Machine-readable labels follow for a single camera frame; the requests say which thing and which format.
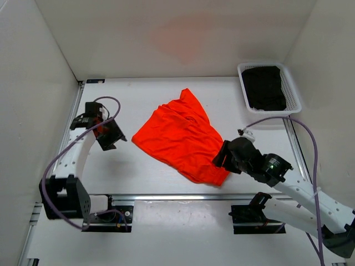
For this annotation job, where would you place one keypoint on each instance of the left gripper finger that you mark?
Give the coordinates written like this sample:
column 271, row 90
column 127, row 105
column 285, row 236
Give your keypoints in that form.
column 117, row 133
column 107, row 143

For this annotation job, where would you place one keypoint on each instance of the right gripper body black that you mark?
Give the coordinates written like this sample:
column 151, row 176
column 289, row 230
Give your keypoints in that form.
column 231, row 164

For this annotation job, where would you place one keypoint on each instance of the orange shorts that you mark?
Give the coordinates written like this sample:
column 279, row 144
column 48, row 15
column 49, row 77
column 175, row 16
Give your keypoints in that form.
column 180, row 135

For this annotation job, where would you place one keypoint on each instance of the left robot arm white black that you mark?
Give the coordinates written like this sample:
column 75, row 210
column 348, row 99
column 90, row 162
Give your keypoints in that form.
column 61, row 189

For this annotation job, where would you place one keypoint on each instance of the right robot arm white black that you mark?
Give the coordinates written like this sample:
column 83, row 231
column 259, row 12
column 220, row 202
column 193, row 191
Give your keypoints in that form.
column 320, row 215

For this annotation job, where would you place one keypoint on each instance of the black shorts in basket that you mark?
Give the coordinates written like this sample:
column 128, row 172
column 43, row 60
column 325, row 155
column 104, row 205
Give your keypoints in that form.
column 263, row 88

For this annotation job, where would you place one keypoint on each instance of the small dark label sticker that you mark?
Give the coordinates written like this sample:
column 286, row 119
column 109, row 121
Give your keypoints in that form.
column 95, row 81

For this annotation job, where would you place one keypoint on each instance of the white plastic basket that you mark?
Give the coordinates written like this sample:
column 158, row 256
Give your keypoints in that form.
column 288, row 89

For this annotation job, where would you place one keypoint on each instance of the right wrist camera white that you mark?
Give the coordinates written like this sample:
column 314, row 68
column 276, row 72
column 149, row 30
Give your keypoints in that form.
column 246, row 134

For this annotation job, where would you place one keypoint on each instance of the aluminium rail left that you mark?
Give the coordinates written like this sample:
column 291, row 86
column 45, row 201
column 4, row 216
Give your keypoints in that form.
column 72, row 114

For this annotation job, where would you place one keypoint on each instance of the aluminium rail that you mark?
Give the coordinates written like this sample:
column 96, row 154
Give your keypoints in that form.
column 182, row 197
column 72, row 114
column 296, row 149

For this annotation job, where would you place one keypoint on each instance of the aluminium rail right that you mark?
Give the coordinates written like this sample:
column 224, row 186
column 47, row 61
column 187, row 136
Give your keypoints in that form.
column 296, row 149

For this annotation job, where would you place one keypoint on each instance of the aluminium rail front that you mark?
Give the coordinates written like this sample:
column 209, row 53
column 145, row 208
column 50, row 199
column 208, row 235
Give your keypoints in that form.
column 182, row 197

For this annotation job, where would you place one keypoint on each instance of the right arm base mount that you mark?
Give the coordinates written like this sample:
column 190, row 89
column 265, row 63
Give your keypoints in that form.
column 250, row 218

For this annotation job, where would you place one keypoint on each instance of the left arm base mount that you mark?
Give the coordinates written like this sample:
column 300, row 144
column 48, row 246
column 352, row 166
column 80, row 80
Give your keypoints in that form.
column 106, row 216

